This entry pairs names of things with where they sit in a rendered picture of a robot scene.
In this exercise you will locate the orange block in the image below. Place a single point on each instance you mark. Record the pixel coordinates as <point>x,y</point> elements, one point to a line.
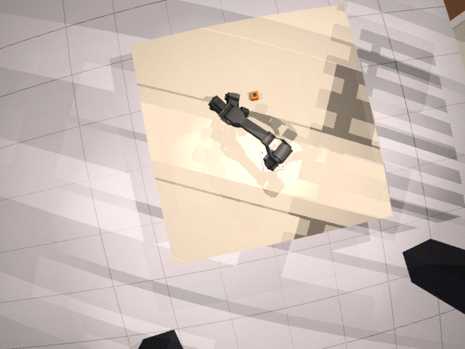
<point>254,95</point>

